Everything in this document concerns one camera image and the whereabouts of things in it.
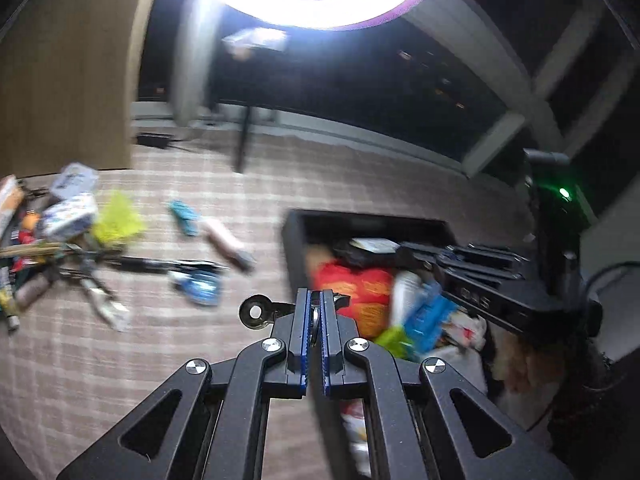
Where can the brown wooden panel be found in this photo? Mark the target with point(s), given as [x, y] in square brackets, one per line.
[65, 60]

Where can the orange white tissue pack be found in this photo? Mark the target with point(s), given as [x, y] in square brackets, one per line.
[10, 205]

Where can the blue round packet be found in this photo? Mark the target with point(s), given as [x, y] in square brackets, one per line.
[197, 287]

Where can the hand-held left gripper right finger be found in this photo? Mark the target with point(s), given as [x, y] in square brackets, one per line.
[326, 340]

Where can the orange toy figure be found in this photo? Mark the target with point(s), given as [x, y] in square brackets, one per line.
[31, 222]

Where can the white crumpled paper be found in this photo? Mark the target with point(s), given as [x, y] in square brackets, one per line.
[465, 332]

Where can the beige plaid cloth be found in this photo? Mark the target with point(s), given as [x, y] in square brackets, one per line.
[150, 360]

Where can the green tube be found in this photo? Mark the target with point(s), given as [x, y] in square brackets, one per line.
[395, 344]

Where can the black storage box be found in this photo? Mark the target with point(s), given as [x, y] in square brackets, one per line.
[295, 245]

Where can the bamboo chopstick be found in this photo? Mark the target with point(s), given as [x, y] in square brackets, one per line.
[30, 246]
[30, 252]

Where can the red cloth bag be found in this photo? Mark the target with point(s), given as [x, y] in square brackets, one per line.
[350, 290]

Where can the pink tube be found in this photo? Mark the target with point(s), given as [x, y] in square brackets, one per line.
[227, 242]

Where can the black pen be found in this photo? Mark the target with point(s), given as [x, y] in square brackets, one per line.
[160, 264]

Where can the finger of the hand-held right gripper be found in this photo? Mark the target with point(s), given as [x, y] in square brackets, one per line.
[475, 271]
[480, 252]

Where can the brown tube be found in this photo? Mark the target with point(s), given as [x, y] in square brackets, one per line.
[32, 292]

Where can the white bottle in bin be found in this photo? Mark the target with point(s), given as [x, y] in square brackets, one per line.
[406, 295]

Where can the small white tissue pack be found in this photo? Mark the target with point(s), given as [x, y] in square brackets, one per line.
[67, 217]

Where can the white printed packet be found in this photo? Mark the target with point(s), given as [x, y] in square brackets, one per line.
[75, 180]

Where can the red white packet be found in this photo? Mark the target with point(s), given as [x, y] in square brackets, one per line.
[356, 435]

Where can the yellow-green cloth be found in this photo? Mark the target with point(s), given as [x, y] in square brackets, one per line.
[120, 220]

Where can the white tube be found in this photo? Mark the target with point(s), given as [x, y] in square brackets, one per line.
[107, 307]

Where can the white window frame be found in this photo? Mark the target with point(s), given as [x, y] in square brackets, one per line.
[500, 85]

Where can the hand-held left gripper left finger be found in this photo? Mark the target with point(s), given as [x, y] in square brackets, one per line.
[301, 340]

